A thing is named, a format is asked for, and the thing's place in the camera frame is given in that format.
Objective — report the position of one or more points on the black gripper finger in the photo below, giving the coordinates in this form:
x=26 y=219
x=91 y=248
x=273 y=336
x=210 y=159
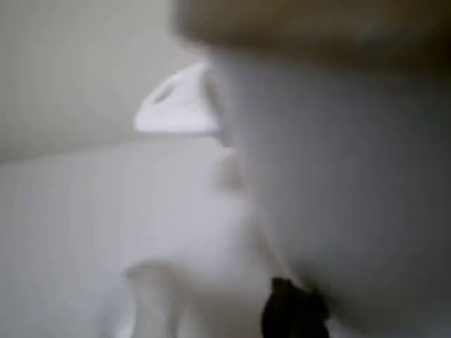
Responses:
x=292 y=313

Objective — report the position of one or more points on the translucent plastic measuring cup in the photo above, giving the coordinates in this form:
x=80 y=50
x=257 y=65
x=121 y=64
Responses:
x=197 y=306

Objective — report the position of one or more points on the white electric rice cooker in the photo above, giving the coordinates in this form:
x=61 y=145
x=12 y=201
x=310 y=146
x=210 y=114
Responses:
x=352 y=176

